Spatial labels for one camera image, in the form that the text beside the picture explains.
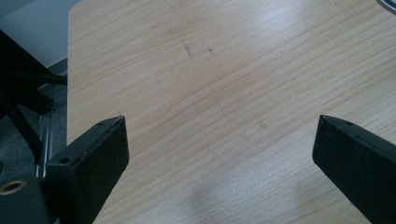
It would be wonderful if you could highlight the black metal stand frame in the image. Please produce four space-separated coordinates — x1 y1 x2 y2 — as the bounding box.
0 29 68 166

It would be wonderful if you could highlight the silver aluminium rail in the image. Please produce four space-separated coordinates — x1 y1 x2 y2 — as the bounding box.
35 111 54 179

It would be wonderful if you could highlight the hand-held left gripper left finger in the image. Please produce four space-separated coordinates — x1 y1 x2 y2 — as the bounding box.
44 115 130 224

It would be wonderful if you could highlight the round metal rim object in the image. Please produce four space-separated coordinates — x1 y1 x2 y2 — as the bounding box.
376 0 396 15

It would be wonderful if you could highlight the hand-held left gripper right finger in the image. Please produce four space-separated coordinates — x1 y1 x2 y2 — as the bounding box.
312 114 396 224

